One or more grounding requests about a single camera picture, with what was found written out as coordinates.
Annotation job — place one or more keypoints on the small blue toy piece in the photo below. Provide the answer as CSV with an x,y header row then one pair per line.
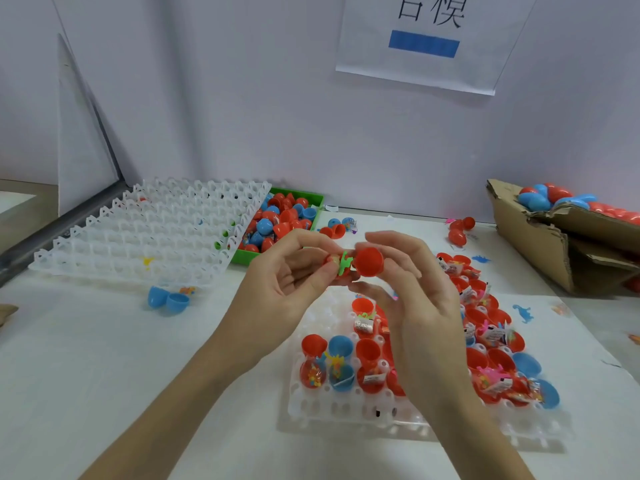
x,y
523,313

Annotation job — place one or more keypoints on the white paper sign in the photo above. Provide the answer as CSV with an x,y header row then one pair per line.
x,y
495,45

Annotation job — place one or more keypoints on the clear triangular panel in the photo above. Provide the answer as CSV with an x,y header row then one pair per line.
x,y
85,130

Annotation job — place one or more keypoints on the flat brown cardboard sheet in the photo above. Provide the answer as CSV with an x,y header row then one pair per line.
x,y
6,313

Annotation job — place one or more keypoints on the person's right hand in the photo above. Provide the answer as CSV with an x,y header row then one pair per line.
x,y
425,315

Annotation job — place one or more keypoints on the pile of finished eggs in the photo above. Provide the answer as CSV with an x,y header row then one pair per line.
x,y
575,198

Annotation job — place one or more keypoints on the clear plastic egg tray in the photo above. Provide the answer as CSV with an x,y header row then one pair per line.
x,y
335,410
145,230

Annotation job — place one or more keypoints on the small capsule cluster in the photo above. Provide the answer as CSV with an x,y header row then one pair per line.
x,y
337,228

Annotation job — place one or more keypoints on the person's left forearm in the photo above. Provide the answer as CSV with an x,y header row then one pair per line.
x,y
150,425

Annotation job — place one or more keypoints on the small orange toy piece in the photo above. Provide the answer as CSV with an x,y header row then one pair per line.
x,y
187,290
634,338

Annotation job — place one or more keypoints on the person's left hand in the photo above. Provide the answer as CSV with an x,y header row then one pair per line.
x,y
270,310

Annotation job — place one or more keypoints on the grey metal rail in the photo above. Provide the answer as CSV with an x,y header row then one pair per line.
x,y
55,235

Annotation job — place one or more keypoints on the blue egg shell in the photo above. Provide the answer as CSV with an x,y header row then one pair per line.
x,y
168,299

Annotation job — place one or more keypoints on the cardboard box of capsules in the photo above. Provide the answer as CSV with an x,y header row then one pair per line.
x,y
530,235

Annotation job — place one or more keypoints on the person's right forearm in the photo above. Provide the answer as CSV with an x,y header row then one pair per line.
x,y
480,445

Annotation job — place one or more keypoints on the green plastic tray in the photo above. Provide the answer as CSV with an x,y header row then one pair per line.
x,y
316,195

